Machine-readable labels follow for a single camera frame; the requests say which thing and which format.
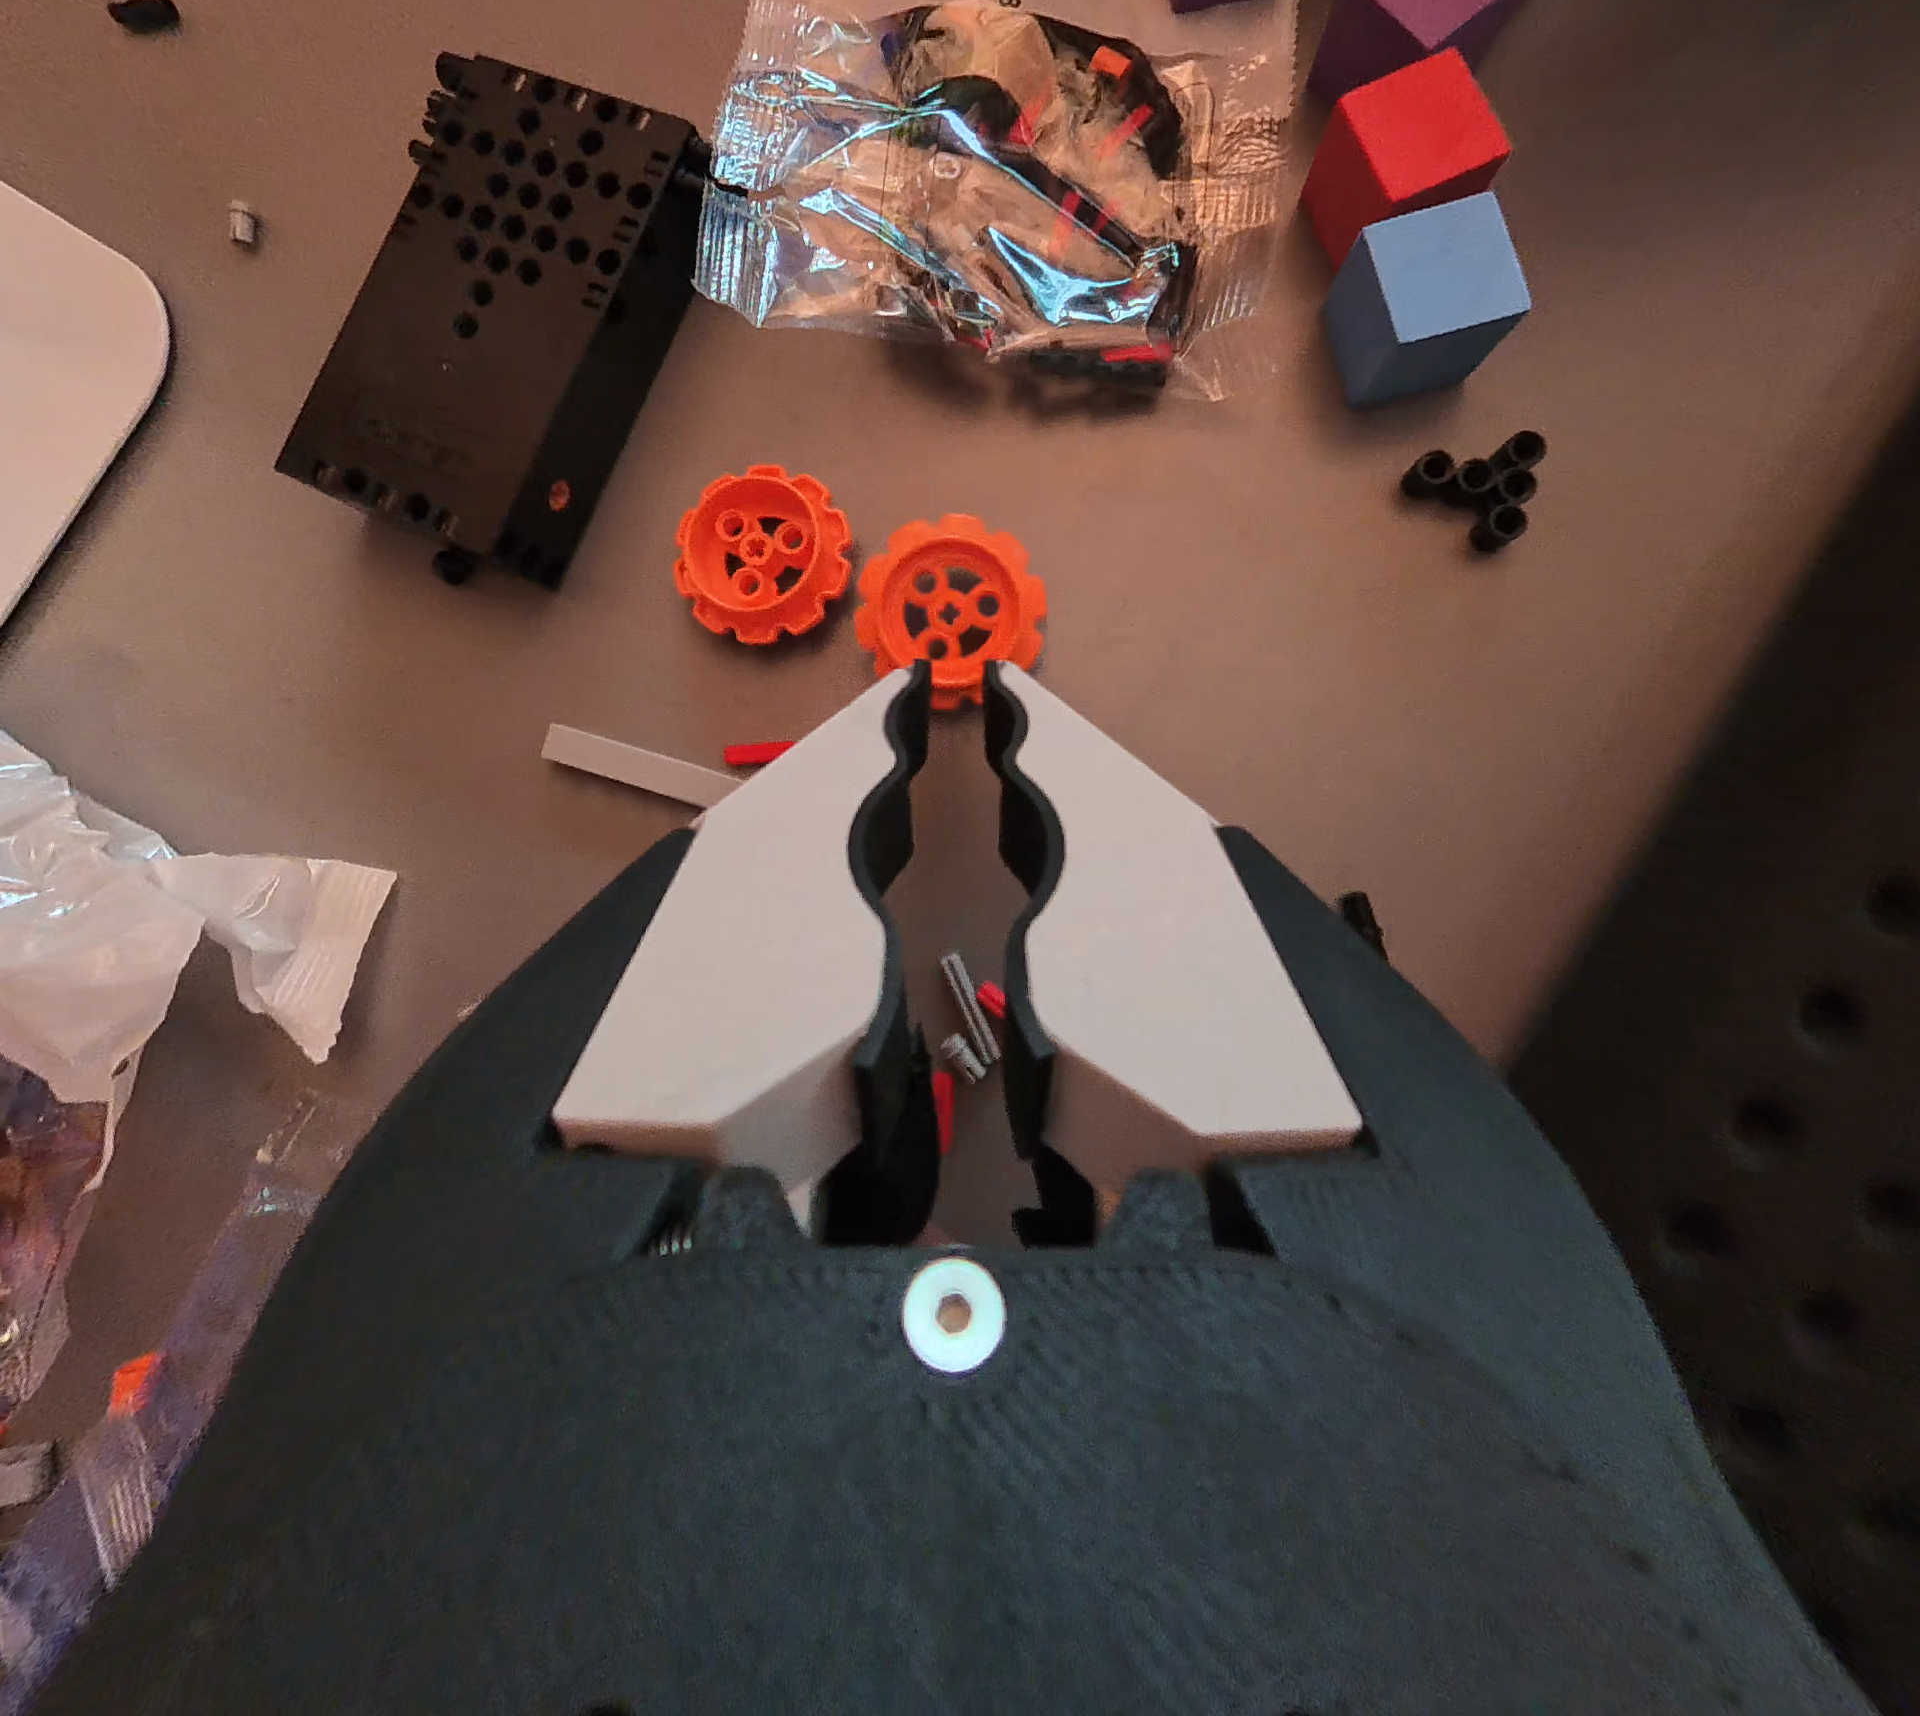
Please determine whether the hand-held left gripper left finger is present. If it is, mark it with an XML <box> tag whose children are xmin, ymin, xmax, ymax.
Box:
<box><xmin>552</xmin><ymin>662</ymin><xmax>937</xmax><ymax>1237</ymax></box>

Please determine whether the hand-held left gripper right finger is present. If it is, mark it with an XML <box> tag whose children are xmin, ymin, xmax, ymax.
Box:
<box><xmin>983</xmin><ymin>660</ymin><xmax>1366</xmax><ymax>1230</ymax></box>

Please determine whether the grey plastic beam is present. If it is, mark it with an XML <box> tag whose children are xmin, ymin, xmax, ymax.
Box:
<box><xmin>542</xmin><ymin>722</ymin><xmax>744</xmax><ymax>806</ymax></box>

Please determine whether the white plastic pouch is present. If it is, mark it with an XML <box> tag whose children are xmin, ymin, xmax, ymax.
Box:
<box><xmin>0</xmin><ymin>732</ymin><xmax>401</xmax><ymax>1103</ymax></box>

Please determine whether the dark T-shaped connector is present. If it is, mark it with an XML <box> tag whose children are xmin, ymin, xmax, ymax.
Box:
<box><xmin>1402</xmin><ymin>429</ymin><xmax>1548</xmax><ymax>551</ymax></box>

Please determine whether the clear bag of orange gears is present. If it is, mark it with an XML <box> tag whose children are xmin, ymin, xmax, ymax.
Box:
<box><xmin>0</xmin><ymin>1048</ymin><xmax>324</xmax><ymax>1613</ymax></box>

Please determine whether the blue foam cube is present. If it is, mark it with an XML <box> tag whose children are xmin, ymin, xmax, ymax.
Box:
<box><xmin>1322</xmin><ymin>189</ymin><xmax>1533</xmax><ymax>410</ymax></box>

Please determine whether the red foam cube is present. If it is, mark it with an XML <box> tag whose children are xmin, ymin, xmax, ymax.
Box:
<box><xmin>1300</xmin><ymin>47</ymin><xmax>1513</xmax><ymax>269</ymax></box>

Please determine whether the orange gear stack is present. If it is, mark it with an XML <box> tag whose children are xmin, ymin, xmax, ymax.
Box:
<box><xmin>672</xmin><ymin>468</ymin><xmax>854</xmax><ymax>646</ymax></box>

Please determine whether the orange gear wheel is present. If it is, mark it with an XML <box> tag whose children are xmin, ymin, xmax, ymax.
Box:
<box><xmin>854</xmin><ymin>516</ymin><xmax>1044</xmax><ymax>713</ymax></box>

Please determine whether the dark perforated panel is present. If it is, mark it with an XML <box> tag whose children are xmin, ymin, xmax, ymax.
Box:
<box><xmin>1507</xmin><ymin>395</ymin><xmax>1920</xmax><ymax>1716</ymax></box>

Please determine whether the black perforated control box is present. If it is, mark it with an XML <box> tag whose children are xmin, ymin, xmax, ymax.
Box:
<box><xmin>276</xmin><ymin>49</ymin><xmax>708</xmax><ymax>589</ymax></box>

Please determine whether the small clear bag of parts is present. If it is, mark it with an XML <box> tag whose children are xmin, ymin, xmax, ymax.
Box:
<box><xmin>692</xmin><ymin>0</ymin><xmax>1308</xmax><ymax>405</ymax></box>

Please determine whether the white metal stand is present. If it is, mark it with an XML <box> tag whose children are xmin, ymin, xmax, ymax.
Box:
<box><xmin>0</xmin><ymin>182</ymin><xmax>172</xmax><ymax>623</ymax></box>

